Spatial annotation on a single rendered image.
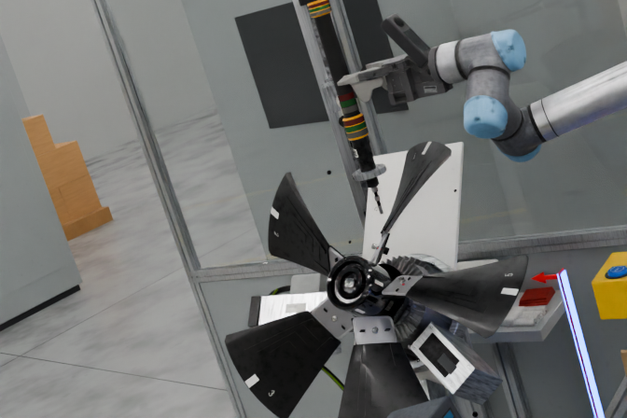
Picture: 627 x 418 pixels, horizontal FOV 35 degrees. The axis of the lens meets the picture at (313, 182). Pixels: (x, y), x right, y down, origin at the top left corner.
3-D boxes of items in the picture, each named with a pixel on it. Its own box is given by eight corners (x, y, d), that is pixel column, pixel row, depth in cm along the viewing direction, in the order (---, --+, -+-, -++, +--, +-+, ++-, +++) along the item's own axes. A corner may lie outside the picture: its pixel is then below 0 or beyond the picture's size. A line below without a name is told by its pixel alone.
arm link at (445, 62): (450, 45, 181) (467, 34, 187) (428, 49, 183) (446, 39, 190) (461, 84, 182) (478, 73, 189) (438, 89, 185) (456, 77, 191)
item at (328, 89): (328, 111, 269) (319, 81, 267) (354, 104, 269) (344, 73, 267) (330, 117, 259) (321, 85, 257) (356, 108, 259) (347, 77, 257)
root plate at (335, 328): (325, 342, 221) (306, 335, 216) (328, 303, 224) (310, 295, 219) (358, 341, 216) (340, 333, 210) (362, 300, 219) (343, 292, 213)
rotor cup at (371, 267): (349, 330, 221) (314, 316, 211) (355, 267, 226) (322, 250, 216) (406, 327, 212) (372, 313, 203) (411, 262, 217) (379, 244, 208)
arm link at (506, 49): (508, 59, 174) (511, 18, 177) (452, 71, 180) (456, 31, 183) (527, 80, 179) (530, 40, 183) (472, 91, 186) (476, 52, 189)
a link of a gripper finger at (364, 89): (341, 109, 193) (387, 97, 191) (333, 80, 192) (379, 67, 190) (344, 106, 196) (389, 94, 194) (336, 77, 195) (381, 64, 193)
